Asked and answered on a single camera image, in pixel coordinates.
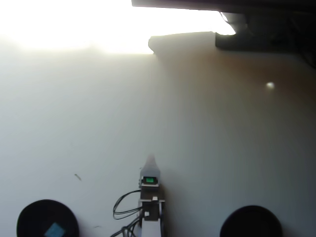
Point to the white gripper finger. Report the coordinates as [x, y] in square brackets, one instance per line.
[151, 169]

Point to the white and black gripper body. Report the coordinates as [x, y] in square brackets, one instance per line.
[150, 190]

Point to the small blue-green cube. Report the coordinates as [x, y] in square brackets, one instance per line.
[54, 230]

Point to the round black bowl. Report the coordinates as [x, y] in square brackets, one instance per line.
[32, 217]
[250, 222]

